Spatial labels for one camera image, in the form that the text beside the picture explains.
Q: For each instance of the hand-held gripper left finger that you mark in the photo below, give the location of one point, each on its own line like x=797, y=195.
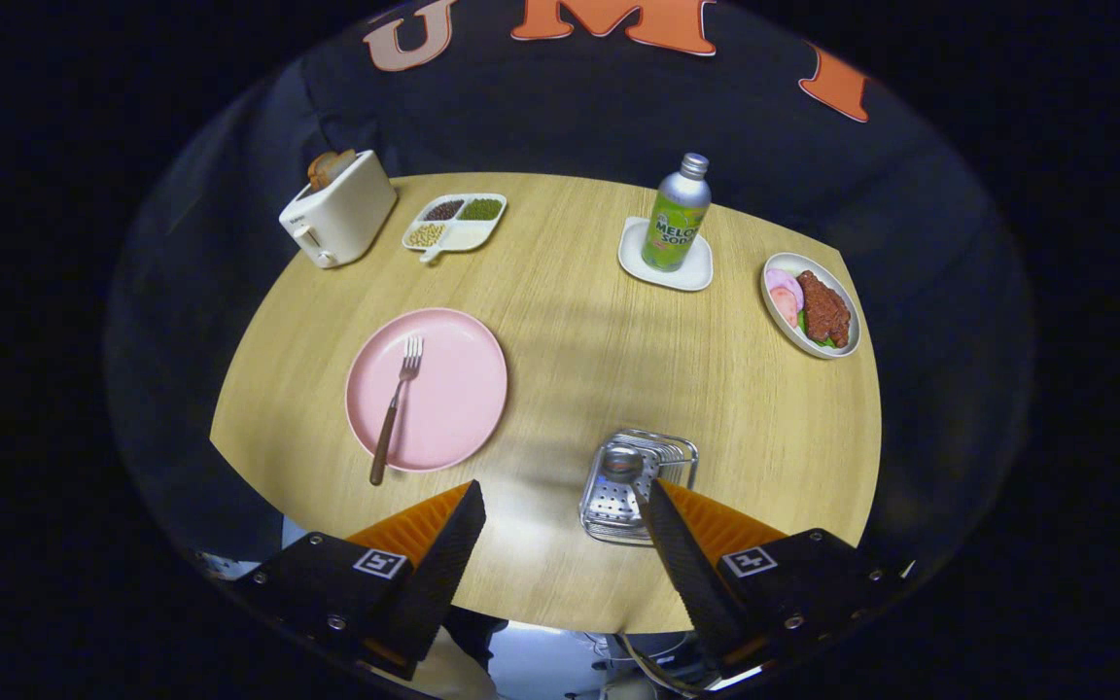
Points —
x=448, y=564

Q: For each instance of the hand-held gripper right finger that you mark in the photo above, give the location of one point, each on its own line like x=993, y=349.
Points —
x=686, y=574

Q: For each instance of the pink round plate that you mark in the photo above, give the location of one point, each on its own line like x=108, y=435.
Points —
x=453, y=389

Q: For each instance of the green lettuce leaf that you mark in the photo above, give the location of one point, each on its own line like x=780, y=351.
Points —
x=813, y=340

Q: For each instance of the white oval plate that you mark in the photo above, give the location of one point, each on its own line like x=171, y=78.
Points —
x=774, y=311

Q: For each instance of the pink ham slices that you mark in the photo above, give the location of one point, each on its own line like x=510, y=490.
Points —
x=784, y=292

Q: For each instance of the brown meat patty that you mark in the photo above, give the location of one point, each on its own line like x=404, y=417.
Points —
x=824, y=306

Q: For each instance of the white square coaster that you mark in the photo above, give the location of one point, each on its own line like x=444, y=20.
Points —
x=696, y=272

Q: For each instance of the white divided bean dish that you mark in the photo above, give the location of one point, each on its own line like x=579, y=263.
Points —
x=472, y=233

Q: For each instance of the green soda bottle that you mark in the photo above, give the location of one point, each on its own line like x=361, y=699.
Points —
x=672, y=228

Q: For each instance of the cream toaster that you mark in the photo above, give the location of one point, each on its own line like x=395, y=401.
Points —
x=346, y=219

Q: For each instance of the toasted bread slices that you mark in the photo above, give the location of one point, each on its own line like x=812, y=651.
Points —
x=329, y=167

